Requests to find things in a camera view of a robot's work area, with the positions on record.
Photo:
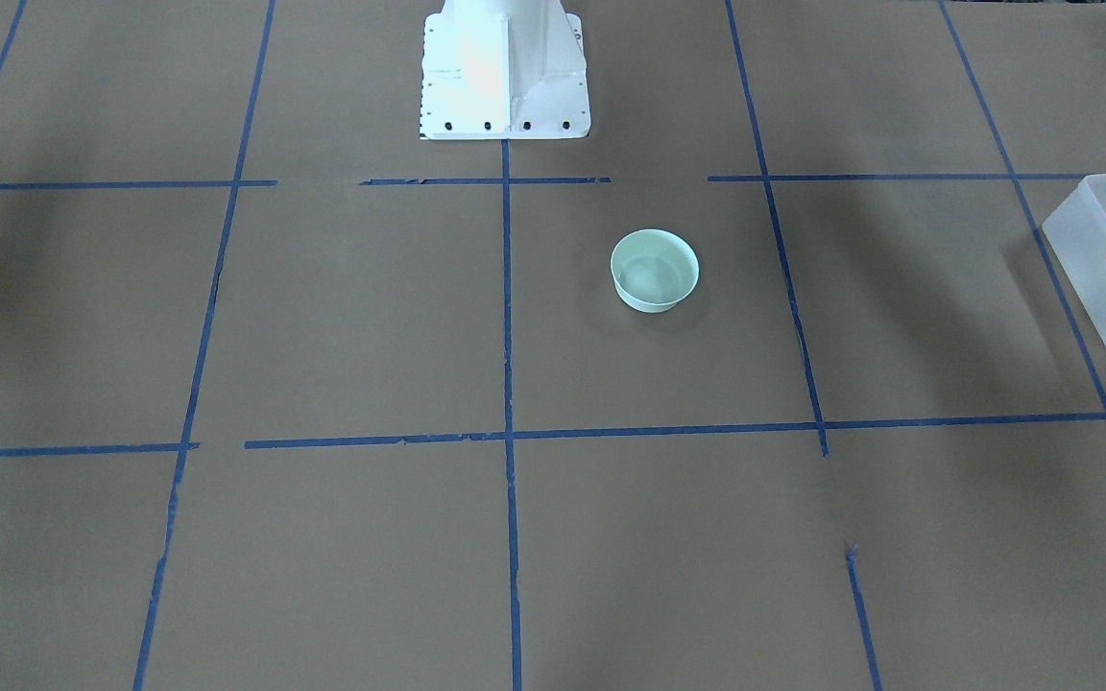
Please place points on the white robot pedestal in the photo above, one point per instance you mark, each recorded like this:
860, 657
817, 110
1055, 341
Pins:
504, 70

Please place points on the mint green bowl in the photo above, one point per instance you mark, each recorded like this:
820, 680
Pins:
654, 270

